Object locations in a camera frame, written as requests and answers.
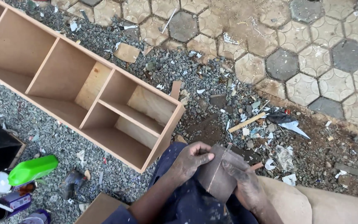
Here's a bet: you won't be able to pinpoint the person's right hand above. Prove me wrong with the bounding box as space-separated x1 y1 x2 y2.
221 159 266 212

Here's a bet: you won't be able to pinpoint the brown sandpaper sheet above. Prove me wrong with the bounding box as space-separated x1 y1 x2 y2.
197 143 252 203

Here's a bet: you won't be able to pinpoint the person's left hand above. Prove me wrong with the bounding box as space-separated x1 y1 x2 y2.
170 141 215 187

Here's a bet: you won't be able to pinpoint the square wood scrap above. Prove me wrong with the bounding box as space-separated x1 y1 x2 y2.
113 42 141 63

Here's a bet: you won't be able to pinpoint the purple open tin can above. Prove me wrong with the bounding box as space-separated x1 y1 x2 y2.
0 191 32 222

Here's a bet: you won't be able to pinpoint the brown board piece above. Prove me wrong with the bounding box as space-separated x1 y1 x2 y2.
74 192 130 224

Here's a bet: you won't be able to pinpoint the white paper shard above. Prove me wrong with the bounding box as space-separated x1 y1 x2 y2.
278 121 311 139

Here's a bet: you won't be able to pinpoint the black plastic scrap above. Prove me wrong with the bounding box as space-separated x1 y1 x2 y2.
267 112 297 125

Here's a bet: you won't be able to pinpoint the small narrow wood offcut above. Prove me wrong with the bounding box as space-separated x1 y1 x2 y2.
170 81 183 101

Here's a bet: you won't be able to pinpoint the wooden shelf cabinet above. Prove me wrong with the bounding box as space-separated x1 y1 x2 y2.
0 0 186 173

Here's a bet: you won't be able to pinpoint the green plastic bottle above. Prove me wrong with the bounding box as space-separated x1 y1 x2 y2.
8 155 59 186

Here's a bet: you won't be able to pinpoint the person's navy work trousers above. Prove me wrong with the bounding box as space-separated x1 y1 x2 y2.
102 141 260 224

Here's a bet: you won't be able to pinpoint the light wooden stick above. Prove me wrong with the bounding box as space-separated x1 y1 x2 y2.
228 112 266 134

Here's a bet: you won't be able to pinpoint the white round lid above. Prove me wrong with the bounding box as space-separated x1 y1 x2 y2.
0 171 12 194

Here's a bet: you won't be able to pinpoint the black worn shoe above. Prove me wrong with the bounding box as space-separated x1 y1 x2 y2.
62 169 88 201

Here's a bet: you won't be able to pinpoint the thin white strip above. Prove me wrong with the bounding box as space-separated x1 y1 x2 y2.
161 8 178 34

